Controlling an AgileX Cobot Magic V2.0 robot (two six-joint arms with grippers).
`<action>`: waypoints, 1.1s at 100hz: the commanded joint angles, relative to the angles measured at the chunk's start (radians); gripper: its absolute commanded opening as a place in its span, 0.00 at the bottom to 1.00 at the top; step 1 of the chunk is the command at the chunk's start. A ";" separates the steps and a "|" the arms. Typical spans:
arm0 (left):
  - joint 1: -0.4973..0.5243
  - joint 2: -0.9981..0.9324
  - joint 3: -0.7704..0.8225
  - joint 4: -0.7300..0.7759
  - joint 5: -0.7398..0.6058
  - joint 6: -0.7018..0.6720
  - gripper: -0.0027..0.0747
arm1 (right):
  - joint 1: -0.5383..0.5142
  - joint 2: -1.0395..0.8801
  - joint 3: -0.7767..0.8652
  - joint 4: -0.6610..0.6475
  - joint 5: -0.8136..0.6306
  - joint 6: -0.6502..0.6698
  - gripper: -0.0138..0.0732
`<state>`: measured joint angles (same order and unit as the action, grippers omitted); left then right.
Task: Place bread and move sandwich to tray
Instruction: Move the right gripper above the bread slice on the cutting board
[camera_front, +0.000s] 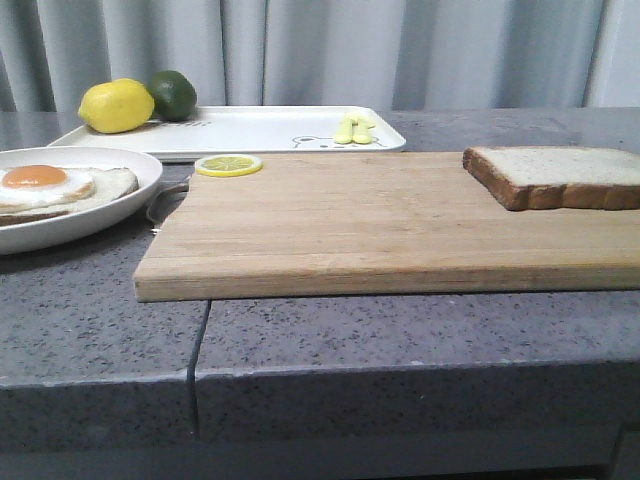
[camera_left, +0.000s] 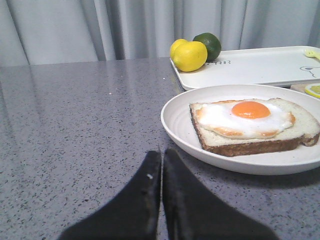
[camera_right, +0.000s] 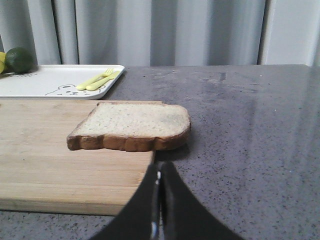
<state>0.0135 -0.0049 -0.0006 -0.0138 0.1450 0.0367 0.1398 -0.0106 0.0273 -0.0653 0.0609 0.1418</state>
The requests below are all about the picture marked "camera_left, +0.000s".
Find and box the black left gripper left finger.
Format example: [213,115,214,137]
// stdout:
[59,151,162,240]

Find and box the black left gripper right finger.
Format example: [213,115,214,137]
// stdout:
[162,148,278,240]

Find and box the white round plate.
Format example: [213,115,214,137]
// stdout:
[161,84,320,175]

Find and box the bottom bread slice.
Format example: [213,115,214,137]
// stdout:
[189,98,320,157]

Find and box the white bear tray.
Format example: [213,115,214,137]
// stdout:
[174,46,320,91]

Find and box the fried egg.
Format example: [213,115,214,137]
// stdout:
[189,99,296,139]

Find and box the front yellow lemon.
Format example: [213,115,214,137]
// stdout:
[172,41,208,72]

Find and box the yellow lemon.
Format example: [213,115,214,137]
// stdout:
[170,38,188,59]
[172,41,208,72]

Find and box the rear yellow lemon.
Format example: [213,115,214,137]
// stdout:
[170,38,188,59]

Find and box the wooden cutting board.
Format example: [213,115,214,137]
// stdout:
[290,84,309,93]

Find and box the green lime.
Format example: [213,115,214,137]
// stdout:
[193,32,222,62]

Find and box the lemon slice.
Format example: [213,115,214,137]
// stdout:
[304,83,320,99]

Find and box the yellow plastic fork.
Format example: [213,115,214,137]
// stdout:
[304,49,320,60]

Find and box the grey curtain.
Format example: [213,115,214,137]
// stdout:
[0,0,320,67]

